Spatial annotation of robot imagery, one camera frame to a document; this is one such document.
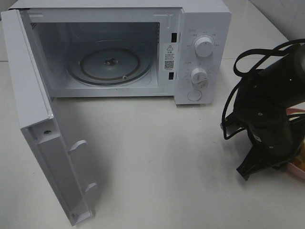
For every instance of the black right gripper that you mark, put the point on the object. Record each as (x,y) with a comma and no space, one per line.
(275,146)

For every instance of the pink round plate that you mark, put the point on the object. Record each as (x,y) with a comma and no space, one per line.
(290,166)

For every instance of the round door release button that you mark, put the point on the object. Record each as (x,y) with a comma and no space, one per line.
(194,95)

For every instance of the white microwave knob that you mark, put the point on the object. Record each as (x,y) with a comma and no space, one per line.
(204,46)
(199,76)

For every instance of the white microwave door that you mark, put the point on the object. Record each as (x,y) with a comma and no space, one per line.
(38,124)

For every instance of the white bread sandwich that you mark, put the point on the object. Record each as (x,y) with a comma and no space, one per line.
(299,160)

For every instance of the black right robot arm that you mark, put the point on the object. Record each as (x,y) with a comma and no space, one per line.
(261,100)

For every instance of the white warning label sticker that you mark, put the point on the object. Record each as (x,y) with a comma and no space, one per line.
(169,55)

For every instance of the glass microwave turntable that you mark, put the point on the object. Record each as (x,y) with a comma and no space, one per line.
(110,62)

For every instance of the white microwave oven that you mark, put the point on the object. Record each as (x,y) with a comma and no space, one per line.
(61,24)

